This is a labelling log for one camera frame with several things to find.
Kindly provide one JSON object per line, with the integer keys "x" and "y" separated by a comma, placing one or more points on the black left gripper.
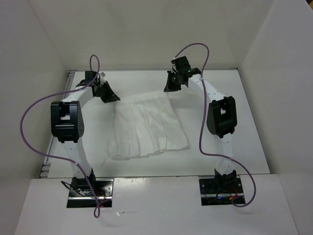
{"x": 110, "y": 96}

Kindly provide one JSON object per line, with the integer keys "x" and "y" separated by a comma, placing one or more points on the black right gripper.
{"x": 170, "y": 86}

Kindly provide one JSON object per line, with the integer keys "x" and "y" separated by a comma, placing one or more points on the white pleated skirt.
{"x": 144, "y": 125}

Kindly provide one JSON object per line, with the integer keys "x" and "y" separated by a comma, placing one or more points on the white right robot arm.
{"x": 220, "y": 115}

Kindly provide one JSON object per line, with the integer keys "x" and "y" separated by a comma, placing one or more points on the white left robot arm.
{"x": 68, "y": 127}

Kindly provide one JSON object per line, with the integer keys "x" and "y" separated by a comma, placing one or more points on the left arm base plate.
{"x": 80, "y": 195}

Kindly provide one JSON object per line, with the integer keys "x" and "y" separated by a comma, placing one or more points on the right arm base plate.
{"x": 212, "y": 196}

